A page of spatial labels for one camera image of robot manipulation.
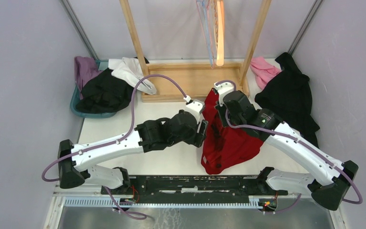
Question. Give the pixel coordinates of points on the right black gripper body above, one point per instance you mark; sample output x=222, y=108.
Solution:
x=235, y=119

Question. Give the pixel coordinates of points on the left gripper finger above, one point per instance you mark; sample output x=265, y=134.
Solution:
x=202, y=127
x=198, y=140

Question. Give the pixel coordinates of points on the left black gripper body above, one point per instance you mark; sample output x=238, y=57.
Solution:
x=188, y=138

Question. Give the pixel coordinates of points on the red skirt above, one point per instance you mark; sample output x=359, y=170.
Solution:
x=224, y=147

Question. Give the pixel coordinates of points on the wooden hanger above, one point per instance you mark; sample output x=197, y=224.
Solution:
x=219, y=31

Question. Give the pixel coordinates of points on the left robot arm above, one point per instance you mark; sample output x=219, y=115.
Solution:
x=79, y=164

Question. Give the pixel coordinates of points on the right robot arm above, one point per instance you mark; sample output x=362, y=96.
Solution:
x=327, y=179

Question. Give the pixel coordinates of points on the pink garment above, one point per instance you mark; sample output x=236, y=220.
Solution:
x=264, y=71

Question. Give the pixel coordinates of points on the wooden clothes rack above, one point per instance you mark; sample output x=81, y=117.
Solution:
x=197, y=78

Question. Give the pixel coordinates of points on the black garment on right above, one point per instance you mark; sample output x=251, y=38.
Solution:
x=289, y=96

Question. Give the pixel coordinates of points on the white garment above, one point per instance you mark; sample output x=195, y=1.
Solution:
x=129, y=70

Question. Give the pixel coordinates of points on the black garment in basket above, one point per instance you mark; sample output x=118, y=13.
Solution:
x=105, y=94

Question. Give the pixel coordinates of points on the teal laundry basket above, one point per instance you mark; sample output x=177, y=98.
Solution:
x=75, y=99

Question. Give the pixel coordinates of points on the purple garment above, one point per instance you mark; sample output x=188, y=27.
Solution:
x=85, y=69

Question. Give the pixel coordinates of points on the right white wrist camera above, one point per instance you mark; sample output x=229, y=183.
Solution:
x=223, y=88

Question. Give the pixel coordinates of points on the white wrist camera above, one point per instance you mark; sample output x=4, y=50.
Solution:
x=223, y=88
x=194, y=107

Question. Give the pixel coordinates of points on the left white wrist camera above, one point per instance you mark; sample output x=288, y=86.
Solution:
x=194, y=107

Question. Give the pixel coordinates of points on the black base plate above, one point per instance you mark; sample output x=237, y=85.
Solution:
x=196, y=189

